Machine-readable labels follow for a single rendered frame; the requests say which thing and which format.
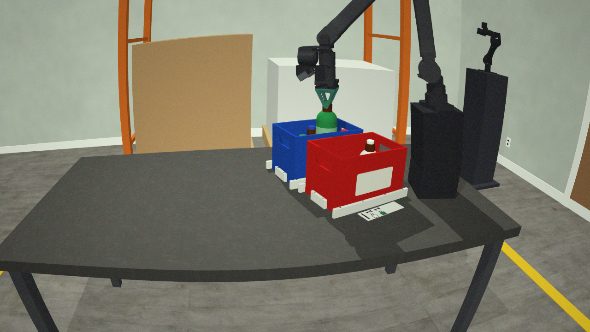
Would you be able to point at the white bottle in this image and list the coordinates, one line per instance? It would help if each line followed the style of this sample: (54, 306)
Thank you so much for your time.
(370, 147)

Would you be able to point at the red crate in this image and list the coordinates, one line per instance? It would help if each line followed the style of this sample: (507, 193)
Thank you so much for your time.
(336, 170)

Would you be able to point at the white paper pick list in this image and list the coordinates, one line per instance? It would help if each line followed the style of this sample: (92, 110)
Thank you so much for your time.
(380, 211)

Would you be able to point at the blue plastic bottle crate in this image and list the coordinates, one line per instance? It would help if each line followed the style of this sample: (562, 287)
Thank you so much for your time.
(289, 150)

